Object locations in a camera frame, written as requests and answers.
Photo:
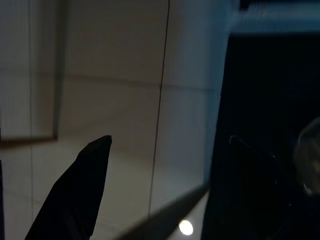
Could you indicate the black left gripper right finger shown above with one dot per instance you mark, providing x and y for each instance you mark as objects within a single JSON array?
[{"x": 275, "y": 205}]

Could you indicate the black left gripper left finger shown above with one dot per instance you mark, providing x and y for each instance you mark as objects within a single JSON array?
[{"x": 75, "y": 200}]

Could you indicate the grey two-door fridge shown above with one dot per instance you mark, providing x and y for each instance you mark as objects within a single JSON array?
[{"x": 262, "y": 87}]

